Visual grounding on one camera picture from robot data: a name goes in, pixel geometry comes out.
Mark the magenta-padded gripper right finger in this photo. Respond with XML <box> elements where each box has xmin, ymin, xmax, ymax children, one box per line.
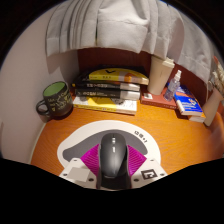
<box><xmin>126</xmin><ymin>144</ymin><xmax>168</xmax><ymax>190</ymax></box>

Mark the reddish brown book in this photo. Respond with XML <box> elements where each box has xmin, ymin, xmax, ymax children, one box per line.
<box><xmin>139</xmin><ymin>87</ymin><xmax>178</xmax><ymax>111</ymax></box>

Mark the yellow cover book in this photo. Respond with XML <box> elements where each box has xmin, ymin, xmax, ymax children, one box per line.
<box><xmin>87</xmin><ymin>68</ymin><xmax>150</xmax><ymax>86</ymax></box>

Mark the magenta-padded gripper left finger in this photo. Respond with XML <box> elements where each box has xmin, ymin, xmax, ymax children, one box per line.
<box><xmin>59</xmin><ymin>143</ymin><xmax>102</xmax><ymax>190</ymax></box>

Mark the clear spray bottle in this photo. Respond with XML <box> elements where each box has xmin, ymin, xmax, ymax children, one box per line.
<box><xmin>163</xmin><ymin>69</ymin><xmax>183</xmax><ymax>102</ymax></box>

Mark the white and grey mouse pad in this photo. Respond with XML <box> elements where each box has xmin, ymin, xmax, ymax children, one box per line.
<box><xmin>56</xmin><ymin>120</ymin><xmax>163</xmax><ymax>176</ymax></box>

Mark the white curtain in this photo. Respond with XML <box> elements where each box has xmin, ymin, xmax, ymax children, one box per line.
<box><xmin>44</xmin><ymin>0</ymin><xmax>224</xmax><ymax>84</ymax></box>

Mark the thin black book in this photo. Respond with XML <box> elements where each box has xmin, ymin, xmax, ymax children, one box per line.
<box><xmin>71</xmin><ymin>80</ymin><xmax>142</xmax><ymax>93</ymax></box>

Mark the dark green mug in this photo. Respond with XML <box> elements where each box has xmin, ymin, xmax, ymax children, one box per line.
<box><xmin>35</xmin><ymin>80</ymin><xmax>74</xmax><ymax>120</ymax></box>

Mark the thick black book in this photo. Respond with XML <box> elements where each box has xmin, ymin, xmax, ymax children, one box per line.
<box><xmin>73</xmin><ymin>88</ymin><xmax>142</xmax><ymax>102</ymax></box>

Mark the beige lidded cup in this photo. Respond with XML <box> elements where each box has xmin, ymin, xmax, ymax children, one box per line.
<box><xmin>147</xmin><ymin>55</ymin><xmax>176</xmax><ymax>96</ymax></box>

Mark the blue cover book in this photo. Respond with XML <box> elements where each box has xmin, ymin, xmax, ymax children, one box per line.
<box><xmin>173</xmin><ymin>84</ymin><xmax>205</xmax><ymax>118</ymax></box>

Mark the black computer mouse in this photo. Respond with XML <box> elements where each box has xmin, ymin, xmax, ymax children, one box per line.
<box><xmin>99</xmin><ymin>132</ymin><xmax>130</xmax><ymax>181</ymax></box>

